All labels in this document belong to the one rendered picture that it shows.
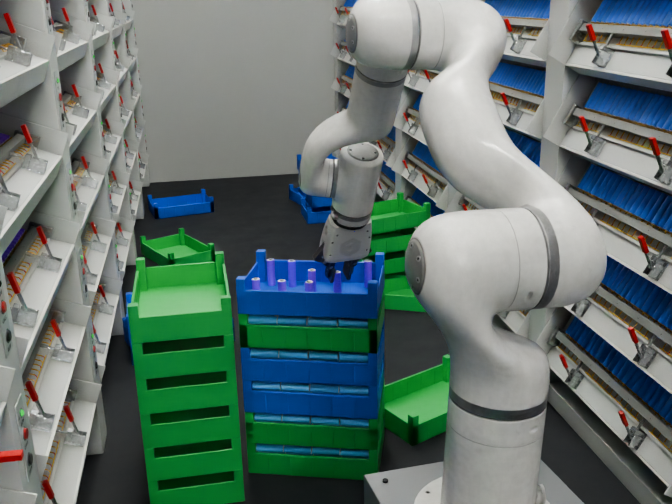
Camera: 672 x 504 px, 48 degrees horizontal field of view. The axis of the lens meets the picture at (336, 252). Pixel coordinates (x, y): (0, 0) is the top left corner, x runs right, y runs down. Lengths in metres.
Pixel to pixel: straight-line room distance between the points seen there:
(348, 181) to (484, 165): 0.56
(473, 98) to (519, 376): 0.35
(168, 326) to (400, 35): 0.77
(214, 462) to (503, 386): 0.92
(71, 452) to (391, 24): 1.11
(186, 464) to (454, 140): 1.00
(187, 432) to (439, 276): 0.94
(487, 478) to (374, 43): 0.58
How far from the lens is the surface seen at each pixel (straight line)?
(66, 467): 1.69
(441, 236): 0.84
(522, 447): 0.96
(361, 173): 1.45
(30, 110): 1.73
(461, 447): 0.97
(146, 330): 1.56
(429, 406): 2.08
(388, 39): 1.08
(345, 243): 1.57
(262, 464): 1.83
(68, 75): 2.42
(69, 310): 1.83
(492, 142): 0.95
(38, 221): 1.77
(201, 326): 1.55
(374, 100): 1.34
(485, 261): 0.83
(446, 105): 0.99
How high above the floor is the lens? 1.05
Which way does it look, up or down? 19 degrees down
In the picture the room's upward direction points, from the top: 1 degrees counter-clockwise
